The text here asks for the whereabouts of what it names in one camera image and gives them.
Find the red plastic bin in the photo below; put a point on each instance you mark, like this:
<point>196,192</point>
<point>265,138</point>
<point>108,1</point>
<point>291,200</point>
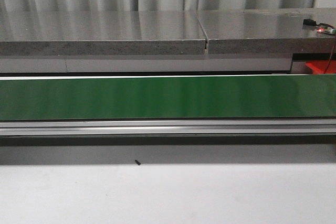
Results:
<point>322,66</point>

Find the black sensor module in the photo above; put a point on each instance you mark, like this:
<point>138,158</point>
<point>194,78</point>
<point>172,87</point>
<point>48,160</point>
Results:
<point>309,22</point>

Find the grey stone slab left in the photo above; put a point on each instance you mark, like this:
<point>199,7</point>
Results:
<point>84,33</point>

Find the grey stone slab right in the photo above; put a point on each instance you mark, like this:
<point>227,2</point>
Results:
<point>266,31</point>

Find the green conveyor belt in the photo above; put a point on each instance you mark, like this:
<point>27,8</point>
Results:
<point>263,96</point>

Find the green circuit board red LED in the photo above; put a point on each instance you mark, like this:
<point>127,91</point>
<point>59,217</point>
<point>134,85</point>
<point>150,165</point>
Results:
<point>323,29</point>

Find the aluminium conveyor front rail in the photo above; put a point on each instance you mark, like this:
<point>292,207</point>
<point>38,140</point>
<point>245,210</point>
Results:
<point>300,126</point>

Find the grey stone slab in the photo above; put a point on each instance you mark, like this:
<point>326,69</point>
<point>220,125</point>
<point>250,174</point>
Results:
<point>266,31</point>
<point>84,33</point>

